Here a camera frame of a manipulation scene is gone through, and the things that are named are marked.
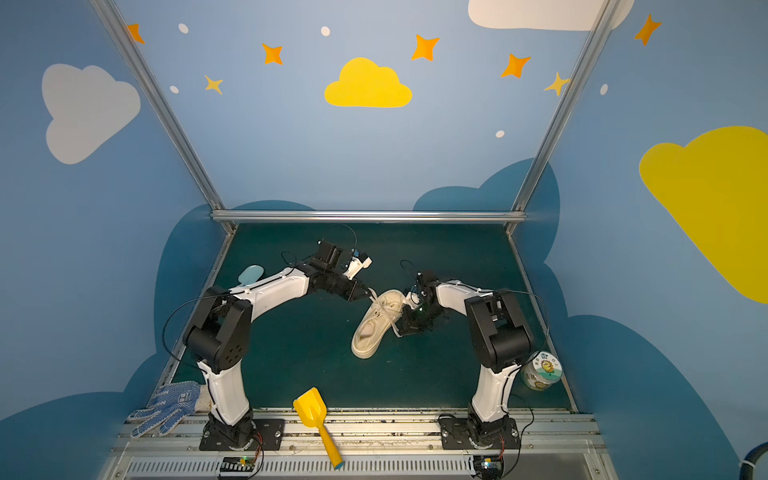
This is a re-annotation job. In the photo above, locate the white canvas sneaker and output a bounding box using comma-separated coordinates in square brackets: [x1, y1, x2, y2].
[351, 289, 405, 359]

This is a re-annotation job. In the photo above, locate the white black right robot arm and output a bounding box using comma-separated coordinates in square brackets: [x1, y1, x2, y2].
[398, 280, 535, 448]

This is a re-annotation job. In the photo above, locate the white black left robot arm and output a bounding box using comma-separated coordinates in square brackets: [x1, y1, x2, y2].
[182, 263, 371, 451]

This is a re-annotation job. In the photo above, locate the light blue toy spatula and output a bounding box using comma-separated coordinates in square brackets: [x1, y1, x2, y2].
[238, 265, 264, 286]

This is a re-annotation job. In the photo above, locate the yellow toy shovel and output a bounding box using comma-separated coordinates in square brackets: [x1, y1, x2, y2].
[293, 387, 344, 470]

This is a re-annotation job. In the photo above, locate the round tin can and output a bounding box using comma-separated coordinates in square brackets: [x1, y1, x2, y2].
[522, 351, 563, 391]

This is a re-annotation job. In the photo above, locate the back horizontal aluminium bar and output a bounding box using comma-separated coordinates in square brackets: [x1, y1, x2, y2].
[211, 210, 526, 224]

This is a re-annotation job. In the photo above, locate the right green circuit board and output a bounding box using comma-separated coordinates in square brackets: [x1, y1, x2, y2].
[472, 456, 504, 480]

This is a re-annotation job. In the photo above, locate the green circuit board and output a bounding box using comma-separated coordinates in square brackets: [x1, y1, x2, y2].
[472, 456, 504, 480]
[217, 456, 257, 479]

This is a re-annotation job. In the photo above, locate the blue dotted work glove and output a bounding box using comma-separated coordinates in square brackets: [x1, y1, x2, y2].
[128, 381, 202, 438]

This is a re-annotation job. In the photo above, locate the left green circuit board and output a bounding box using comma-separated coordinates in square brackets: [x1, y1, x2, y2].
[217, 456, 257, 479]

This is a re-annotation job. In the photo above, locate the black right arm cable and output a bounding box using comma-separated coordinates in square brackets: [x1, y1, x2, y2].
[503, 289, 550, 361]

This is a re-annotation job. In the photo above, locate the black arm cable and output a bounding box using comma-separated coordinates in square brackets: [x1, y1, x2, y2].
[503, 289, 550, 361]
[161, 293, 211, 370]

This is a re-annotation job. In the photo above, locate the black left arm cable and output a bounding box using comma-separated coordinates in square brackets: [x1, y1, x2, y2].
[161, 293, 211, 370]

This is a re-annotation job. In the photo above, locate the right side aluminium floor rail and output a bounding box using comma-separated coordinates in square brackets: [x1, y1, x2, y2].
[505, 224, 580, 414]

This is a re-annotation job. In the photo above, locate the aluminium floor rail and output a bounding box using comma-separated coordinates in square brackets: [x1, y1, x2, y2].
[153, 226, 238, 394]
[505, 224, 580, 414]

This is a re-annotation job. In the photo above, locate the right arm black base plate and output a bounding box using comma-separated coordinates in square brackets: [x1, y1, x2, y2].
[437, 414, 521, 450]

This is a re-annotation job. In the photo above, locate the aluminium front rail platform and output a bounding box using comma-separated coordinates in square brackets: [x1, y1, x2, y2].
[99, 408, 618, 479]

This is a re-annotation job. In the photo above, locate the left side aluminium floor rail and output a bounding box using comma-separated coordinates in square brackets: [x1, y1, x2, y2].
[153, 226, 238, 394]

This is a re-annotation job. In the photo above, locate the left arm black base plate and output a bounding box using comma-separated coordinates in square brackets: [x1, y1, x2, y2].
[199, 415, 285, 452]

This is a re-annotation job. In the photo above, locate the right aluminium frame post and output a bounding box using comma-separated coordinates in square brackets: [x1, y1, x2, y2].
[511, 0, 623, 221]

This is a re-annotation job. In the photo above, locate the aluminium frame post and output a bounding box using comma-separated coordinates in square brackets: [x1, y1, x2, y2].
[90, 0, 225, 210]
[511, 0, 623, 221]

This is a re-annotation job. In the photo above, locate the dark hose bottom right corner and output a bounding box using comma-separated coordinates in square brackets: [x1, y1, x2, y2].
[739, 442, 768, 480]

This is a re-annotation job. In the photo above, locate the left aluminium frame post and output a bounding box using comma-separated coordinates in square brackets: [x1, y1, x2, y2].
[90, 0, 225, 210]

